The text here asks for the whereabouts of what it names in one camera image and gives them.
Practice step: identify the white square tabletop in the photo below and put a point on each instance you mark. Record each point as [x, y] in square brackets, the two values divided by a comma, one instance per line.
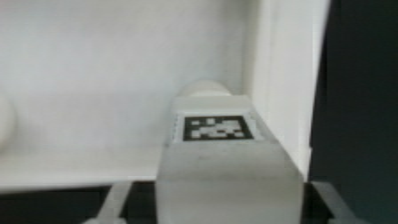
[99, 58]

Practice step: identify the white table leg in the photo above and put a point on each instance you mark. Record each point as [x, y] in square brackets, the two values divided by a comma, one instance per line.
[229, 181]
[8, 122]

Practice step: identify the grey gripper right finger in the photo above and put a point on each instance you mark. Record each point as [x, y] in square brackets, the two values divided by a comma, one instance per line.
[328, 208]

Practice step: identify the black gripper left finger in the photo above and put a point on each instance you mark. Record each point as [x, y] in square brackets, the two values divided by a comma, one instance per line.
[110, 213]

